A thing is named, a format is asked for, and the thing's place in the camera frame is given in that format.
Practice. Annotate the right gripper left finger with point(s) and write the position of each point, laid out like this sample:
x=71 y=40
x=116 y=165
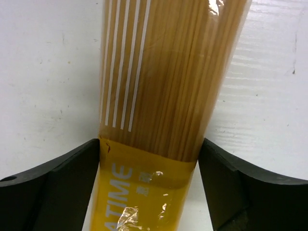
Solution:
x=53 y=196

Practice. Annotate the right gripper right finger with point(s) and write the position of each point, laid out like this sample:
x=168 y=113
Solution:
x=244 y=197

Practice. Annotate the yellow spaghetti bag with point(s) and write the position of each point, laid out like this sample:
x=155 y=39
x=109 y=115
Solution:
x=162 y=65

